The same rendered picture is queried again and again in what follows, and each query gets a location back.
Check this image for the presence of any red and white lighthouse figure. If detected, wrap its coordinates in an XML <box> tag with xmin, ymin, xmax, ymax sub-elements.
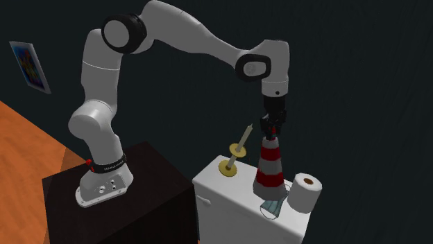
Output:
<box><xmin>253</xmin><ymin>127</ymin><xmax>289</xmax><ymax>200</ymax></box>

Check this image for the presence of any candle in brass holder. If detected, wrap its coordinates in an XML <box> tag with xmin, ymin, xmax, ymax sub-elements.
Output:
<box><xmin>218</xmin><ymin>123</ymin><xmax>254</xmax><ymax>178</ymax></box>

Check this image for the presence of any white toilet paper roll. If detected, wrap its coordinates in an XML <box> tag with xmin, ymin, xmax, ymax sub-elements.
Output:
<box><xmin>287</xmin><ymin>172</ymin><xmax>323</xmax><ymax>214</ymax></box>

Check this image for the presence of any blue face mask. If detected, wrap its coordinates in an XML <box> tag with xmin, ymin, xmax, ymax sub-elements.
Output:
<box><xmin>260</xmin><ymin>184</ymin><xmax>292</xmax><ymax>221</ymax></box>

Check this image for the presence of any white toilet tank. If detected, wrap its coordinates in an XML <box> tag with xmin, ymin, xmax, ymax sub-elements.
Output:
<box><xmin>192</xmin><ymin>155</ymin><xmax>313</xmax><ymax>244</ymax></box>

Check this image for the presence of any dark robot stand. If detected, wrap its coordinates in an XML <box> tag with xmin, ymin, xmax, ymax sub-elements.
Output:
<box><xmin>42</xmin><ymin>141</ymin><xmax>198</xmax><ymax>244</ymax></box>

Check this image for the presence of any colourful framed wall picture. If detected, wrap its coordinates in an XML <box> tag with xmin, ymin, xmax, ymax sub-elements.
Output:
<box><xmin>8</xmin><ymin>41</ymin><xmax>52</xmax><ymax>95</ymax></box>

